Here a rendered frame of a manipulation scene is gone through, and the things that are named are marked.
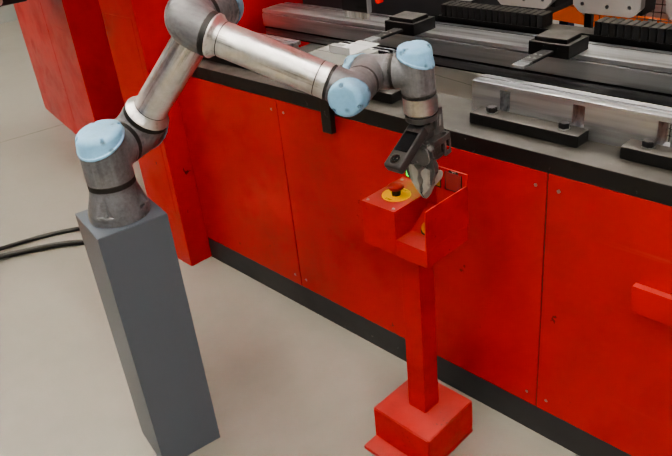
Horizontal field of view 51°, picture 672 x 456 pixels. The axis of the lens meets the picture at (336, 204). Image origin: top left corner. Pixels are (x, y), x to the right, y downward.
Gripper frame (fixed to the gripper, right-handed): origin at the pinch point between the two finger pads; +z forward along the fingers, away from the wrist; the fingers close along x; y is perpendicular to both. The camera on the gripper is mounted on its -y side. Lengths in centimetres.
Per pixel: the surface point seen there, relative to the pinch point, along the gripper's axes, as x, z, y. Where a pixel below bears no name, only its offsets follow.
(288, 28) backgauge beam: 113, -5, 61
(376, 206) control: 10.1, 3.5, -5.6
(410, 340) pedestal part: 6.2, 45.5, -4.1
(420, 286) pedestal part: 2.2, 26.6, -2.1
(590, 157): -26.5, -3.5, 27.3
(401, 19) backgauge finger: 54, -16, 59
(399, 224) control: 4.6, 7.5, -4.3
